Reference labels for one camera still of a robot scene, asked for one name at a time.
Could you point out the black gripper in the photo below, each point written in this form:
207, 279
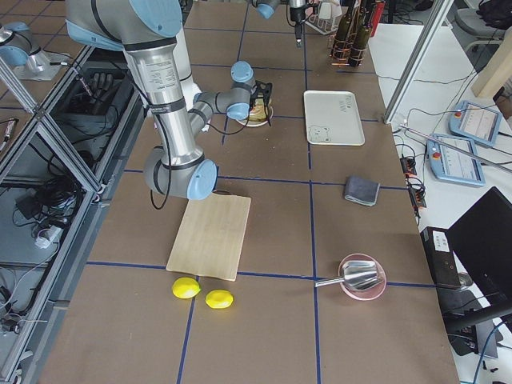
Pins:
262, 93
296, 14

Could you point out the bread slice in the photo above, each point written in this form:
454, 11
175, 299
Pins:
260, 112

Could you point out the white round plate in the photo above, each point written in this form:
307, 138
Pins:
254, 124

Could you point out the cream bear tray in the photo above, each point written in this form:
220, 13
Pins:
332, 118

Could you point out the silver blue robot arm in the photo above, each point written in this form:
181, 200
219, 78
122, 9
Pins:
150, 35
267, 8

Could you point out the dark wine bottle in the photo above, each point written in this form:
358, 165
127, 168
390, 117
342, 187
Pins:
364, 29
343, 32

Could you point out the grey folded cloth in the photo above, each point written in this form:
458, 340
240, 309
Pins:
361, 191

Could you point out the wooden cutting board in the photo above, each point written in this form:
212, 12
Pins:
210, 237

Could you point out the blue teach pendant far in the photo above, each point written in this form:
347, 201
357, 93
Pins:
479, 123

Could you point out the blue teach pendant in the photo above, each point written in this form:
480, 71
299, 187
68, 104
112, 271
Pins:
479, 123
449, 160

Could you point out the blue teach pendant near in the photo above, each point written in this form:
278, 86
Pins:
449, 160

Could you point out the metal scoop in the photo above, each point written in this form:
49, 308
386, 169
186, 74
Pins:
358, 275

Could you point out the yellow lemon left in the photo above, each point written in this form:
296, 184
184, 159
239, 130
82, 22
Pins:
185, 288

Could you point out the yellow lemon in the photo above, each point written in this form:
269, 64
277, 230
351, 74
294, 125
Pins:
219, 299
185, 288

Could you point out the yellow lemon right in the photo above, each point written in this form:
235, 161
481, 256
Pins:
219, 299

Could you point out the pink bowl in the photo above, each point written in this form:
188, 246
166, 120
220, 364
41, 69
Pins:
371, 293

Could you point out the black computer box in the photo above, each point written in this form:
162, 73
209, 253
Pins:
440, 258

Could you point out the black laptop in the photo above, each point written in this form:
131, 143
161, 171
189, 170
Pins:
481, 239

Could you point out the white wire cup rack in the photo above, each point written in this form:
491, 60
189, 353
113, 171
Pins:
325, 17

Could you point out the copper wire bottle rack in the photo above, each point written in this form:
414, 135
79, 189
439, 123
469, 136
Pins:
349, 45

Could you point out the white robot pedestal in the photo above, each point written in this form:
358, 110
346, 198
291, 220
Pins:
167, 18

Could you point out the aluminium frame post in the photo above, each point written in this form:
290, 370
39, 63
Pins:
437, 16

